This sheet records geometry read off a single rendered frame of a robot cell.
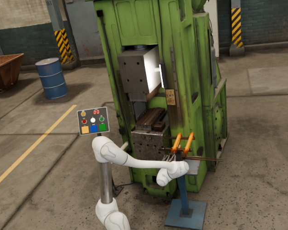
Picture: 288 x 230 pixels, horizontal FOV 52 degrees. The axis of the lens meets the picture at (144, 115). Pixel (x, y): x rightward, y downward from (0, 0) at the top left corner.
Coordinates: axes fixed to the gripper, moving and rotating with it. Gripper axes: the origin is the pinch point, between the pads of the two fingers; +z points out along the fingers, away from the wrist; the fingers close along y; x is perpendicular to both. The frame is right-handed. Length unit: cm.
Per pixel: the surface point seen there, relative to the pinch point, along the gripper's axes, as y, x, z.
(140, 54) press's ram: -33, 81, 47
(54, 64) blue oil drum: -373, -13, 361
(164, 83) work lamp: -15, 48, 54
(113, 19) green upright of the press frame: -61, 114, 63
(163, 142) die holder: -20.1, -13.7, 40.1
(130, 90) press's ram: -50, 44, 48
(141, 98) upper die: -40, 35, 47
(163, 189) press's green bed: -30, -80, 40
